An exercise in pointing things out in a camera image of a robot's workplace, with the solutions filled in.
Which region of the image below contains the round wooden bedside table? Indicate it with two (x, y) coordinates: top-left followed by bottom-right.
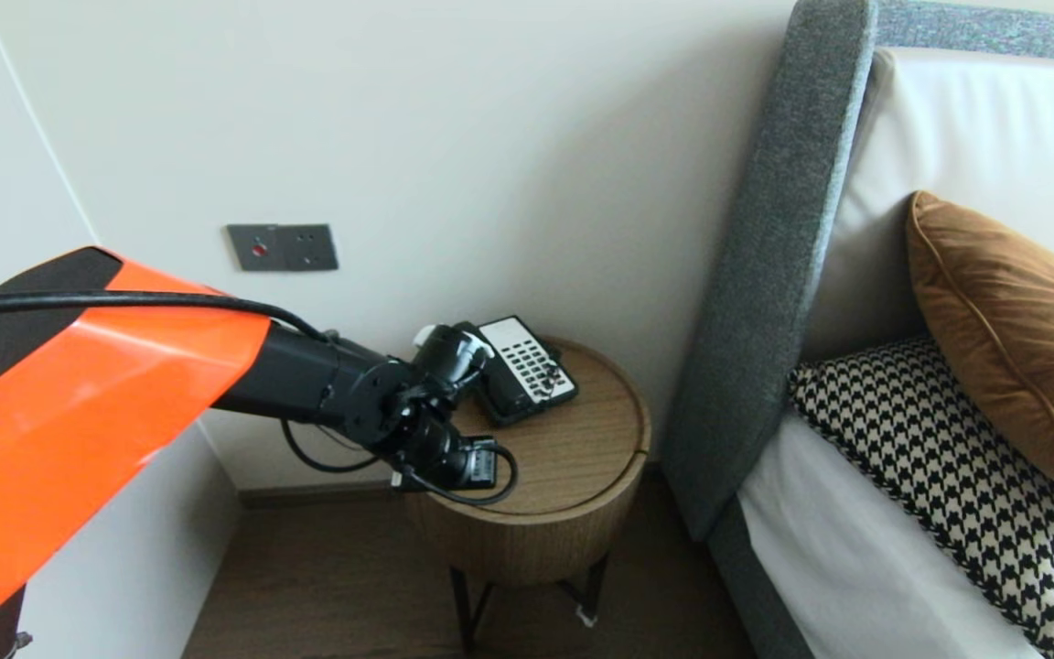
(403, 448), (652, 587)

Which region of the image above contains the brown wooden baseboard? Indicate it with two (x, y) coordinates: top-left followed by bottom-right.
(239, 481), (404, 510)

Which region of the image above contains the orange velvet cushion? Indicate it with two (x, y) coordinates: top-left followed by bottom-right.
(907, 189), (1054, 512)

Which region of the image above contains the white padded headboard cushion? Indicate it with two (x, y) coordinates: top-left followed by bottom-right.
(801, 48), (1054, 362)

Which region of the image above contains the black telephone handset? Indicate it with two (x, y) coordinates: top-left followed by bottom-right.
(458, 320), (537, 424)

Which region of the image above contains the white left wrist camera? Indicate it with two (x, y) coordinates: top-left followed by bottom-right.
(465, 438), (500, 489)

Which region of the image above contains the black and white desk telephone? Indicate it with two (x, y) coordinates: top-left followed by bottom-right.
(454, 315), (580, 428)

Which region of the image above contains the white bed sheet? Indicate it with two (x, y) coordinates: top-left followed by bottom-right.
(736, 412), (1049, 659)

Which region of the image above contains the grey upholstered headboard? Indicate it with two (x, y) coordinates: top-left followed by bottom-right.
(660, 0), (1054, 659)

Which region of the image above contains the black white houndstooth cushion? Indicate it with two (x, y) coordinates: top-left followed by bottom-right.
(788, 335), (1054, 659)

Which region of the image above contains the black telephone cord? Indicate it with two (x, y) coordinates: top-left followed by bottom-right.
(534, 362), (570, 402)

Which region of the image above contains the dark grey wall switch panel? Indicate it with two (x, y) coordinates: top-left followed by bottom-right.
(226, 223), (339, 273)

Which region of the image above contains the round wooden side table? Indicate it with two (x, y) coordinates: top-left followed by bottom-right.
(393, 337), (652, 655)

